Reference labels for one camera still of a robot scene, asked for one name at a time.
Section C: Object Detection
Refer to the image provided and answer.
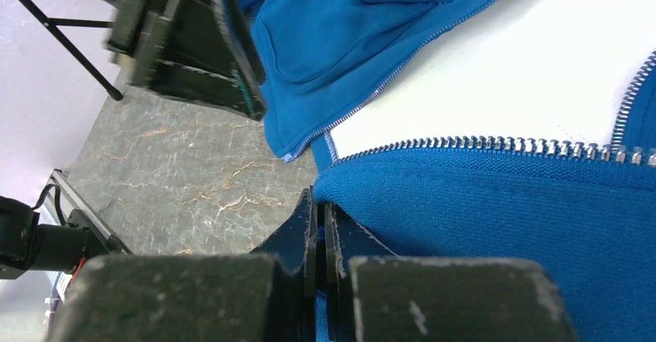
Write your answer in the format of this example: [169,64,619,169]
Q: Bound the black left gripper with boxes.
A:
[106,0,267,121]

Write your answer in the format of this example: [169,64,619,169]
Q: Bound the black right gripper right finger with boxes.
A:
[323,203,578,341]

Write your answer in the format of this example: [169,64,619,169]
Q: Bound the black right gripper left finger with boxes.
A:
[47,189,317,341]

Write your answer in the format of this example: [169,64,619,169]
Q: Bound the blue zip-up jacket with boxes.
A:
[238,0,655,341]

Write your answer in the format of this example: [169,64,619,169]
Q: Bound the black perforated music stand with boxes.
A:
[0,0,125,102]

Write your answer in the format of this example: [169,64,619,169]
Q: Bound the aluminium frame rail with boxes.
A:
[38,169,113,245]

